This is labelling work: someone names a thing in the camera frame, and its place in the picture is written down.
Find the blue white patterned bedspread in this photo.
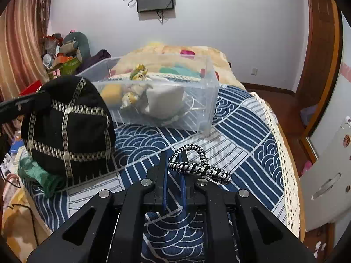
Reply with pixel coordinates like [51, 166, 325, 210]
[24, 85, 300, 262]

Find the red box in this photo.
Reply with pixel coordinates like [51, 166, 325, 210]
[19, 80, 42, 96]

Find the dark purple clothing pile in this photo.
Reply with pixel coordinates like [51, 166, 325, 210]
[76, 49, 111, 73]

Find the black white braided band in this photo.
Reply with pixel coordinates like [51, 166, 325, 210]
[168, 144, 231, 185]

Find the wooden door frame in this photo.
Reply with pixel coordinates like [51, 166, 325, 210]
[296, 0, 343, 163]

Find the green cardboard box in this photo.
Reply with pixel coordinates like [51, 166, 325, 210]
[48, 58, 81, 80]

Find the striped pink curtain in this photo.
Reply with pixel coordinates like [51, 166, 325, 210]
[1, 0, 51, 101]

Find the beige colourful fleece blanket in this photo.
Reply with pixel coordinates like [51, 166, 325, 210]
[111, 43, 245, 89]

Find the clear plastic storage bin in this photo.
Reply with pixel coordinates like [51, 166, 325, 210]
[79, 53, 220, 135]

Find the white drawstring cloth bag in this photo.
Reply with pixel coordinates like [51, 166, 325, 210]
[140, 85, 184, 120]

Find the black hat with silver chains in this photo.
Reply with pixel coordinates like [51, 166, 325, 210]
[21, 76, 115, 181]

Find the yellow sponge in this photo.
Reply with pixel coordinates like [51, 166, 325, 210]
[100, 84, 123, 106]

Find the green knitted cloth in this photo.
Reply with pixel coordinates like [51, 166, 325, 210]
[17, 154, 67, 197]

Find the grey green plush dinosaur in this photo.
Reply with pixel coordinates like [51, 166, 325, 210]
[59, 32, 91, 63]

